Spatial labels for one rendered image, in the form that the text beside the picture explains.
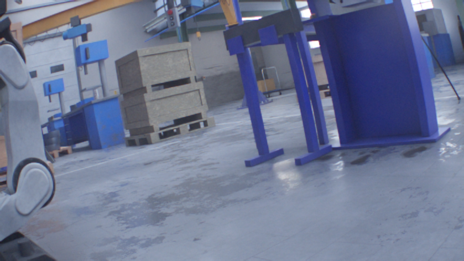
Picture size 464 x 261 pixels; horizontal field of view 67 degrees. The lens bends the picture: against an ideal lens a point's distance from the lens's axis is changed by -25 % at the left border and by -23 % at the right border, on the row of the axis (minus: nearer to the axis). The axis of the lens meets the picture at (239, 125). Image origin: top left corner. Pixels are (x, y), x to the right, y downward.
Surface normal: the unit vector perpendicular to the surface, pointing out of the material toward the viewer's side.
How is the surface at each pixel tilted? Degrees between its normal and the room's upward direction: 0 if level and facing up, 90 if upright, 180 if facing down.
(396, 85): 90
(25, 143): 90
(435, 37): 90
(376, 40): 90
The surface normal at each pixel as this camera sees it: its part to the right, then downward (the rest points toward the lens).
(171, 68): 0.72, -0.10
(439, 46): -0.75, 0.21
